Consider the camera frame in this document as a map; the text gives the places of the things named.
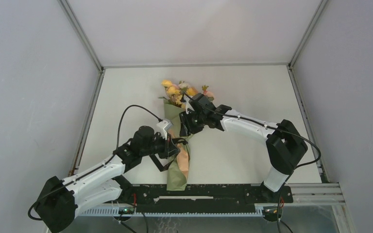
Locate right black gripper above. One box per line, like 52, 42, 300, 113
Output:
178, 109, 206, 137

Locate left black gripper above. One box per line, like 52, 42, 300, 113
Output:
140, 131, 180, 159

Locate black ribbon strap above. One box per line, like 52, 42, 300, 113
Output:
149, 137, 190, 172

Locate yellow flower stem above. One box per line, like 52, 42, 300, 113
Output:
160, 80, 198, 109

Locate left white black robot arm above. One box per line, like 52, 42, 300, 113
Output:
28, 126, 187, 233

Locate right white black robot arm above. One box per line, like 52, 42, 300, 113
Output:
179, 92, 321, 202

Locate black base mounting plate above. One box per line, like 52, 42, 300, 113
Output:
117, 184, 294, 215

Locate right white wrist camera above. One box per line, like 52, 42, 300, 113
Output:
181, 94, 194, 114

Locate white slotted cable duct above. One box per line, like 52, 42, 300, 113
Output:
79, 205, 283, 217

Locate aluminium frame rail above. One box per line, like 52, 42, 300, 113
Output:
53, 183, 345, 206

